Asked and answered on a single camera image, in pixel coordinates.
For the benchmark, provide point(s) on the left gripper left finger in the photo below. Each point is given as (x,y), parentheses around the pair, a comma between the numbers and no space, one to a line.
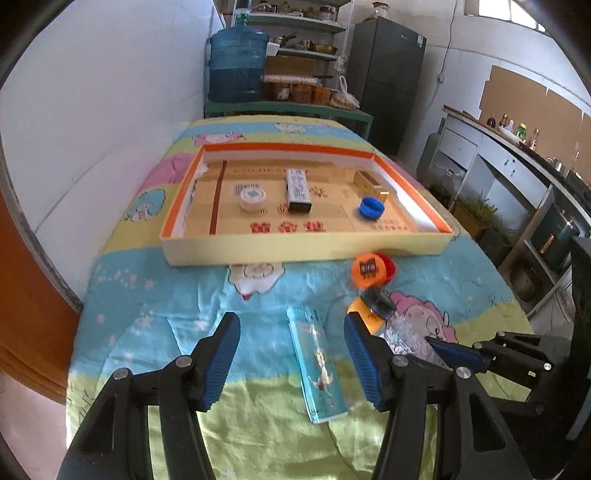
(212,358)

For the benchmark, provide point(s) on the potted green plant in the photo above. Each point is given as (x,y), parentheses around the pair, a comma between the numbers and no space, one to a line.
(476,214)

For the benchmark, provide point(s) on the blue bottle cap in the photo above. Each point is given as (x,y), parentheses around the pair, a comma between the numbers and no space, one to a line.
(371,208)

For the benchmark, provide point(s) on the orange bottle cap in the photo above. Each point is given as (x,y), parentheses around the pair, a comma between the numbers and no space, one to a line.
(368,270)

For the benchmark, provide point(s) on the blue water jug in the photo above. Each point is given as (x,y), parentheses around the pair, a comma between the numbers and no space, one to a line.
(238,59)

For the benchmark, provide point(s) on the light blue lighter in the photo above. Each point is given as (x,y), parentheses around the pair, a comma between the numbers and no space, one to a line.
(319,380)

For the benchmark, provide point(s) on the white kitchen counter cabinet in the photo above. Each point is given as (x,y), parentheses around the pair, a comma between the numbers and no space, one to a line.
(537,214)

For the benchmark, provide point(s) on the red bottle cap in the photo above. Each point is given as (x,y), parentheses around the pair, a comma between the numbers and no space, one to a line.
(391,268)

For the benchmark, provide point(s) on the white plastic bag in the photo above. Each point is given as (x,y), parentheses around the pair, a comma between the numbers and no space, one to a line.
(342,99)

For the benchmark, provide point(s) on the metal storage shelf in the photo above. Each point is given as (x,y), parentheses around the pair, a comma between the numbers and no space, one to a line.
(302,54)

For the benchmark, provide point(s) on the shallow orange-rimmed cardboard tray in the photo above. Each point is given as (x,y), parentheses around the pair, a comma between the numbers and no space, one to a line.
(206,226)

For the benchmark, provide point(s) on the white printed small box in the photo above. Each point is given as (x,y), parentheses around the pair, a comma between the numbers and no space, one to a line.
(298,194)

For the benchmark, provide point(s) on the orange wooden door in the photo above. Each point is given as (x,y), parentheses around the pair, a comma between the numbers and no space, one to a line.
(37,324)

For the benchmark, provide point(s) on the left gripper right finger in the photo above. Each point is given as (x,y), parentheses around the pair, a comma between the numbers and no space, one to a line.
(371,357)

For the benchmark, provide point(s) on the gold cigarette box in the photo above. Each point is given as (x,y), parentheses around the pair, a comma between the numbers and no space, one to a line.
(370,186)

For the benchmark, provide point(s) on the black bottle cap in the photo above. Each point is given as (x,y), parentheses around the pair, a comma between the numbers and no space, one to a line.
(379,302)

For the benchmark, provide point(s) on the yellow bottle cap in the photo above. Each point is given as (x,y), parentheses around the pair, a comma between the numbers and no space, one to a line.
(373,322)

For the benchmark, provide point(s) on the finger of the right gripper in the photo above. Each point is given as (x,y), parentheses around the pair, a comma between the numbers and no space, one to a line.
(456,355)

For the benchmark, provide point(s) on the black refrigerator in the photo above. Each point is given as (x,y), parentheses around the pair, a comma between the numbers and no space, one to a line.
(384,70)

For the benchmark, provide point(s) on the white QR bottle cap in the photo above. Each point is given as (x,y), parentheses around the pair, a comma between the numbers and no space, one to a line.
(252,199)

